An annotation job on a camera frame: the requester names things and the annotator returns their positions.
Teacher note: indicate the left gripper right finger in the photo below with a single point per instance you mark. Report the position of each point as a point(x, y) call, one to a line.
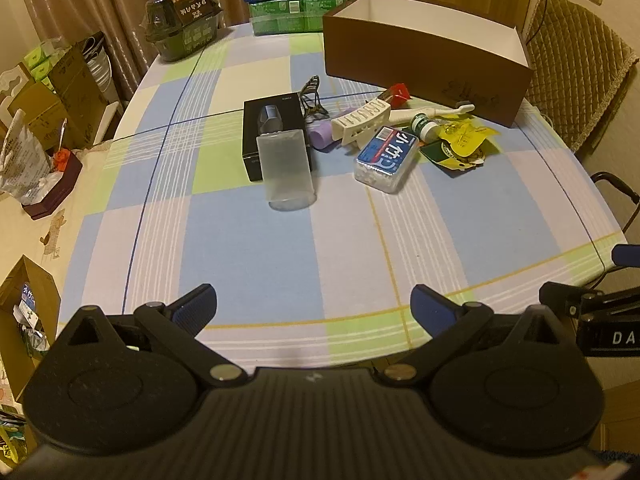
point(453, 329)

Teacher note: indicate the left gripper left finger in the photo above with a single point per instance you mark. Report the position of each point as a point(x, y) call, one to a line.
point(173, 329)

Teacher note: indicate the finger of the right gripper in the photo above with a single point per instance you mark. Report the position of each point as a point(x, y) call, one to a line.
point(626, 255)

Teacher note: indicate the green lip salve card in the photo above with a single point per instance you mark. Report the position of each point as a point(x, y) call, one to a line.
point(440, 154)

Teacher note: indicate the blue dental floss box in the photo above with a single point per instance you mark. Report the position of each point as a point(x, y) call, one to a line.
point(386, 159)

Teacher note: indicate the frosted clear plastic cup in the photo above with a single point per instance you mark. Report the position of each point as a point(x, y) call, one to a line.
point(286, 170)

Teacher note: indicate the yellow snack packet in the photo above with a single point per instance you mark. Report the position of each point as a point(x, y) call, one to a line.
point(464, 137)

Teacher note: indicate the green lip salve jar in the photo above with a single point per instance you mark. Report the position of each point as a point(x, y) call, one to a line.
point(426, 129)

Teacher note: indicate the white folding toothbrush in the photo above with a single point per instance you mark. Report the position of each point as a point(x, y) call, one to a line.
point(405, 116)

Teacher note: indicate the purple cream tube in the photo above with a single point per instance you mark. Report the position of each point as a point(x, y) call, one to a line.
point(320, 134)

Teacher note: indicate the red snack packet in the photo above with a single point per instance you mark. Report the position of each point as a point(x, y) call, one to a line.
point(396, 96)

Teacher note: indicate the black shaver product box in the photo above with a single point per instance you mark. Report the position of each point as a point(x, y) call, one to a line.
point(266, 115)

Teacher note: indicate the black hair claw clip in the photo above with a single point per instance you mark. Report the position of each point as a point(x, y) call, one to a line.
point(310, 101)

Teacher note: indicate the open cardboard box left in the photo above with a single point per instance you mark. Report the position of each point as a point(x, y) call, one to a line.
point(29, 320)

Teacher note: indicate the dark red tissue box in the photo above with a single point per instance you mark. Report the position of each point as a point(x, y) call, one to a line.
point(58, 186)

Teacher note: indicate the quilted tan chair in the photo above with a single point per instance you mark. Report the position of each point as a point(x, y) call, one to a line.
point(582, 69)

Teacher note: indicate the brown cardboard boxes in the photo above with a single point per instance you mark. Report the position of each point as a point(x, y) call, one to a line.
point(67, 107)

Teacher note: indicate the brown cardboard storage box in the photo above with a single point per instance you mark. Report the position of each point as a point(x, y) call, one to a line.
point(440, 53)

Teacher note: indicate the green drink pack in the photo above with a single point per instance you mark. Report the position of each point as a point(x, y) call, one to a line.
point(287, 16)

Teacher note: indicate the black metal chair frame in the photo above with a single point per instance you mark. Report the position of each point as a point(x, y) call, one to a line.
point(621, 192)

